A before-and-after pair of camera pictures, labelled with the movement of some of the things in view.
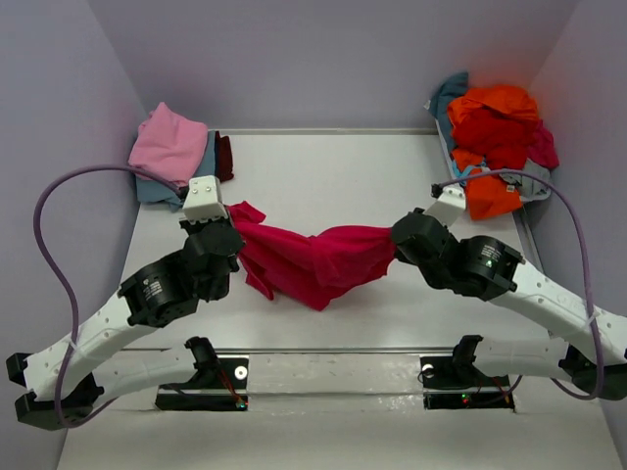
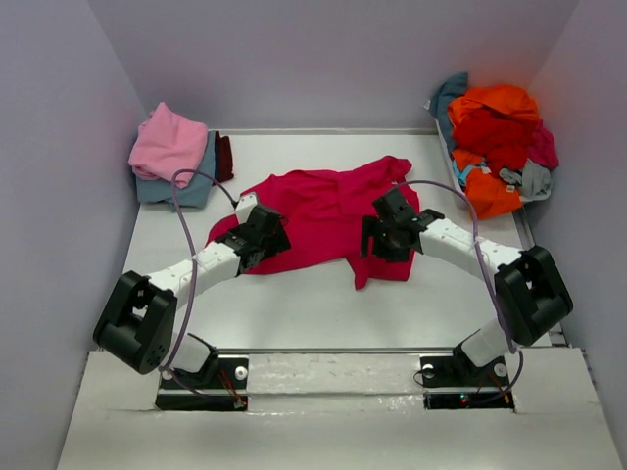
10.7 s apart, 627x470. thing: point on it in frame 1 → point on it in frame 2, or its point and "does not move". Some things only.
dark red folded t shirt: [223, 164] does not move
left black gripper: [198, 226] → [277, 243]
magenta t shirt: [318, 270] → [322, 212]
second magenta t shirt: [543, 149] does not move
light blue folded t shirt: [149, 189] does not move
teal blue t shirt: [451, 88] does not move
